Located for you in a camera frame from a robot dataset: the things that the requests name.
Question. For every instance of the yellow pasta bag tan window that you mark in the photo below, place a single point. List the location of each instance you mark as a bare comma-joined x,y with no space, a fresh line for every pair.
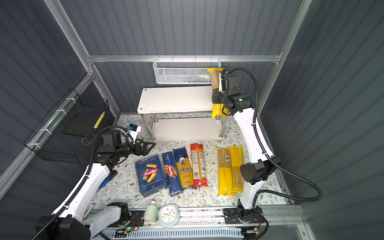
214,75

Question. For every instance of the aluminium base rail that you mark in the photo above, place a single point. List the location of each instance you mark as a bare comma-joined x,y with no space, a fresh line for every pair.
210,217

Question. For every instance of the red yellow spaghetti bag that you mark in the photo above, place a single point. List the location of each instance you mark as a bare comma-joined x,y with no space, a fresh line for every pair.
199,166

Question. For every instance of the black wire side basket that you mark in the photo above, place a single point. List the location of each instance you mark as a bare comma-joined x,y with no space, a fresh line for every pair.
67,135

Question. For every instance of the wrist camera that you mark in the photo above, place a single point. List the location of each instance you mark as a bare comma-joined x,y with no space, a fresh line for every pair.
227,80
133,130

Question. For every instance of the white wire wall basket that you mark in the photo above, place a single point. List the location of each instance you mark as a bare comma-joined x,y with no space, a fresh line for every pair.
183,73

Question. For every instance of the white two-tier metal shelf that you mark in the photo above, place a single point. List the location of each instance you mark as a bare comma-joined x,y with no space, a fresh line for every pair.
169,114

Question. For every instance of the blue Barilla spaghetti box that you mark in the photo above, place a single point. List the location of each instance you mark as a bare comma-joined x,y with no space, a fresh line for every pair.
173,179

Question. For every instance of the blue flat box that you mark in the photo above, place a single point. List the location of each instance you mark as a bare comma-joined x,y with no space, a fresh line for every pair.
106,180

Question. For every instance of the red white marker pen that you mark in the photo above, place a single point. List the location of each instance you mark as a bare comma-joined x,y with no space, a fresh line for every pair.
88,211

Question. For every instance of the yellow spaghetti bag right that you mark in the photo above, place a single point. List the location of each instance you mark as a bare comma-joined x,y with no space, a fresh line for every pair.
237,160

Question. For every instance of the mint green alarm clock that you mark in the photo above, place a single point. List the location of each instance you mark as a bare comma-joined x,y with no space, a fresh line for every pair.
168,215

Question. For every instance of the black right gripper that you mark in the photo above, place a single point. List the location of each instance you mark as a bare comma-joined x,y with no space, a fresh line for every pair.
214,97

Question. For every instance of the small pale green bottle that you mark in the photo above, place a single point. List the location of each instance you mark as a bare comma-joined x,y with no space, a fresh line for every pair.
151,212

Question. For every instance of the white ribbed vent strip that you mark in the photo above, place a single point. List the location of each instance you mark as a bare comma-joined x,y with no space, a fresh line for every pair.
214,233

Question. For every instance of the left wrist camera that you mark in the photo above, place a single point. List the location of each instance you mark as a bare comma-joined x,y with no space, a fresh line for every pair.
133,130

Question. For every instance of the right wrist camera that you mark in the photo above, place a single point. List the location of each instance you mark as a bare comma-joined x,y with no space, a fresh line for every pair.
227,80

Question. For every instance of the yellow spaghetti bag left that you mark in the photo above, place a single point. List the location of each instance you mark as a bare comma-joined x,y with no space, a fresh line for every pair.
225,172

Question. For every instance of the blue Barilla rigatoni box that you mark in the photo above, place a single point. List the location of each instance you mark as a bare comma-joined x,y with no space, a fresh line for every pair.
151,177

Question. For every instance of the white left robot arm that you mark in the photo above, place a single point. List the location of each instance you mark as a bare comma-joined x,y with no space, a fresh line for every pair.
67,222

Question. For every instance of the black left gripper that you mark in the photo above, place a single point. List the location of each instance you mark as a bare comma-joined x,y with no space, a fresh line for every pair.
145,151

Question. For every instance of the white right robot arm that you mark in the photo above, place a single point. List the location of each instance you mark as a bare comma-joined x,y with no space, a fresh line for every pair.
244,108

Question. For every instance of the blue yellow spaghetti bag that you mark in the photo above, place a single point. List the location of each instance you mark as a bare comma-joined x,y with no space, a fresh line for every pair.
184,168

